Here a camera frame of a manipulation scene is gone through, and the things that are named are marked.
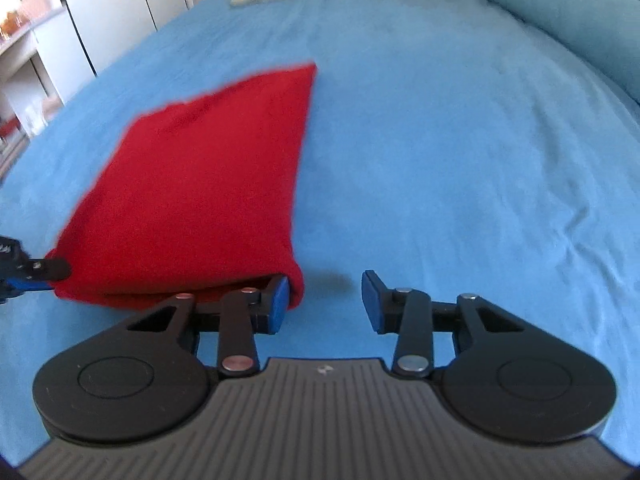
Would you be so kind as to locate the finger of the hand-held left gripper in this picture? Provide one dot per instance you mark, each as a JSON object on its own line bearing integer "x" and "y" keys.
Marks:
{"x": 50, "y": 267}
{"x": 30, "y": 287}

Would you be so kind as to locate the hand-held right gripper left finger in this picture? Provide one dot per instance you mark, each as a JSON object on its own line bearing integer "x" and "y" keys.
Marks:
{"x": 280, "y": 305}

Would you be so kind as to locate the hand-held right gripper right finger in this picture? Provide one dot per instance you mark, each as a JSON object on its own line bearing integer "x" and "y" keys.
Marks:
{"x": 372, "y": 302}

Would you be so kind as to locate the red knit sweater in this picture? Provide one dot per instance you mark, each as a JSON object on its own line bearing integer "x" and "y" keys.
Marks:
{"x": 200, "y": 185}

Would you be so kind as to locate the white shelf unit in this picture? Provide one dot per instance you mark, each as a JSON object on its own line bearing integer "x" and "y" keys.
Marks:
{"x": 50, "y": 45}

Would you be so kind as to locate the orange jar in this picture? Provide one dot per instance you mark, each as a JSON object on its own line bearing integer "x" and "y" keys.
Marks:
{"x": 7, "y": 24}

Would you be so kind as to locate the white wardrobe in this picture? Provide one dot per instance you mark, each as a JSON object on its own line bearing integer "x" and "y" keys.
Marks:
{"x": 115, "y": 5}

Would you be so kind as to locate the blue duvet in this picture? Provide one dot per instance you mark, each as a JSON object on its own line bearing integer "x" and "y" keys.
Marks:
{"x": 550, "y": 15}

